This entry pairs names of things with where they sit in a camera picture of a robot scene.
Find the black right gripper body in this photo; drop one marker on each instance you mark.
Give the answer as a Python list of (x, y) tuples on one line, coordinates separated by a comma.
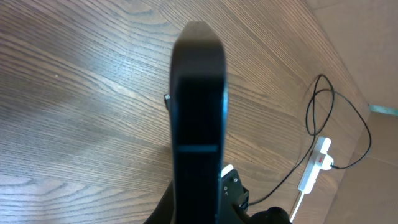
[(233, 206)]

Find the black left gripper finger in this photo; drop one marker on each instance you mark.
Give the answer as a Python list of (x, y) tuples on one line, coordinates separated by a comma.
[(197, 80)]

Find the blue screen Galaxy smartphone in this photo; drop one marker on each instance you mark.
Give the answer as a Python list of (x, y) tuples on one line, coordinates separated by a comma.
[(224, 115)]

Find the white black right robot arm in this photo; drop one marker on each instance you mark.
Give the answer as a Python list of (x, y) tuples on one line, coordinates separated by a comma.
[(273, 215)]

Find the white charger plug adapter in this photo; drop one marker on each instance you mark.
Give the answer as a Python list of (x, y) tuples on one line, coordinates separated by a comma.
[(326, 162)]

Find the white power strip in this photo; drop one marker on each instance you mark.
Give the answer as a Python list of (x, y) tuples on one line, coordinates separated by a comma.
[(313, 169)]

